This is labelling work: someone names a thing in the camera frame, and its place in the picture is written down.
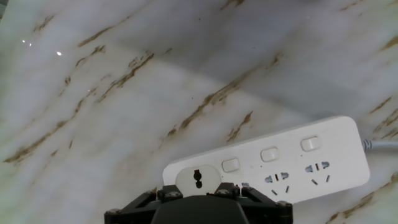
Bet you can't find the white four-socket power strip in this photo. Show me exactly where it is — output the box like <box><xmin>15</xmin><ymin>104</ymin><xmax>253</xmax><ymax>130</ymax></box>
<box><xmin>162</xmin><ymin>116</ymin><xmax>371</xmax><ymax>205</ymax></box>

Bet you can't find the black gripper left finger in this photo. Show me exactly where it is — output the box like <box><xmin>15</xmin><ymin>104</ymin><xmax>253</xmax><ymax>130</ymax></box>
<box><xmin>104</xmin><ymin>185</ymin><xmax>184</xmax><ymax>224</ymax></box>

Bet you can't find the glossy marble pattern mat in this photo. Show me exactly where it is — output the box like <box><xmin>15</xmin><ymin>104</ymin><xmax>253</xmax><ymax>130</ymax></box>
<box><xmin>0</xmin><ymin>0</ymin><xmax>398</xmax><ymax>224</ymax></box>

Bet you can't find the grey power strip cable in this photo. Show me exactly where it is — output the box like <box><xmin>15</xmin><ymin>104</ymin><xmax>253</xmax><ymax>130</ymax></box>
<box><xmin>361</xmin><ymin>139</ymin><xmax>398</xmax><ymax>152</ymax></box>

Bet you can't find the white plug adapter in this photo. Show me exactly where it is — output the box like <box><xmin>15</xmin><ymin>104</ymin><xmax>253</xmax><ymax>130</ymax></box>
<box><xmin>175</xmin><ymin>164</ymin><xmax>223</xmax><ymax>197</ymax></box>

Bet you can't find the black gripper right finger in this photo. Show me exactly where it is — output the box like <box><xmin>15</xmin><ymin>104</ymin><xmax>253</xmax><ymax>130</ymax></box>
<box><xmin>215</xmin><ymin>183</ymin><xmax>294</xmax><ymax>224</ymax></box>

